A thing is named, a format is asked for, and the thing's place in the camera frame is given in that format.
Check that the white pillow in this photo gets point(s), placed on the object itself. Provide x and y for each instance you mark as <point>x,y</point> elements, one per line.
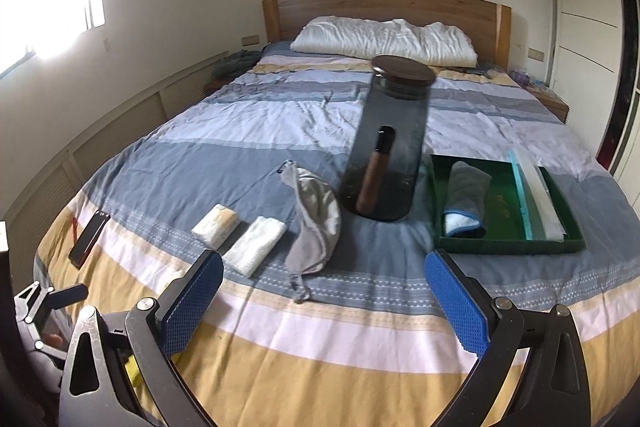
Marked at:
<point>380,38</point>

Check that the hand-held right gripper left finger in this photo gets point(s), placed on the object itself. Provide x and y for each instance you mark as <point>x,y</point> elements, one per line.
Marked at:
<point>195,302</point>

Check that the white wardrobe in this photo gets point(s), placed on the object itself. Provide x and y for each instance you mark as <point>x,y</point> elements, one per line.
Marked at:
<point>585,32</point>

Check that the white paper towel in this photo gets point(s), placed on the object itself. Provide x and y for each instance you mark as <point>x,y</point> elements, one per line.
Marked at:
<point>252,244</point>

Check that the wooden nightstand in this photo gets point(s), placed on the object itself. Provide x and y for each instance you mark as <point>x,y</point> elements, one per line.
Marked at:
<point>550,104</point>

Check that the grey folded towel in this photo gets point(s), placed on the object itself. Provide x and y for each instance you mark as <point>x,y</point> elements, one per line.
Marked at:
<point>467,187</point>

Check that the tissue pack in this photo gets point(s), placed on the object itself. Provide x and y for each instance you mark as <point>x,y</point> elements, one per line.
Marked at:
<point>215,224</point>

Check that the wooden headboard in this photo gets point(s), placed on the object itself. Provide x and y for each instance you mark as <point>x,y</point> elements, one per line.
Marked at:
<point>390,4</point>

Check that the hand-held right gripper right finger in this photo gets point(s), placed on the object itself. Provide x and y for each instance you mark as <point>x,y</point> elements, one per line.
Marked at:
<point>460,307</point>

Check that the green tray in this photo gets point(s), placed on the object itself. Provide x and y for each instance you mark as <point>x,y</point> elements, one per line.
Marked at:
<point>505,207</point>

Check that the grey clothes pile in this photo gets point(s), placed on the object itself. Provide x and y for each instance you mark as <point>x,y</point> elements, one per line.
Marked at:
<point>237,61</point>

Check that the blue striped bed sheet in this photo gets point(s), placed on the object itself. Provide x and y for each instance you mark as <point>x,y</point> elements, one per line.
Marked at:
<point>300,132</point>

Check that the beige wall outlet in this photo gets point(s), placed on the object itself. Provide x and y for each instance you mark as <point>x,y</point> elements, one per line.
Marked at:
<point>250,40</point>
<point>536,55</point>

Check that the clear case with teal edge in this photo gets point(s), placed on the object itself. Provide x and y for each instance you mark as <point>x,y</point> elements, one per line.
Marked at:
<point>537,202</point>

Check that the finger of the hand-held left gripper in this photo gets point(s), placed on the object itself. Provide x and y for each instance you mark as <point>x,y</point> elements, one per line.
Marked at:
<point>35,307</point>

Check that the black phone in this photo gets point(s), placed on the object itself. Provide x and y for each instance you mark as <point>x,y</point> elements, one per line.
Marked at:
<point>87,239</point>

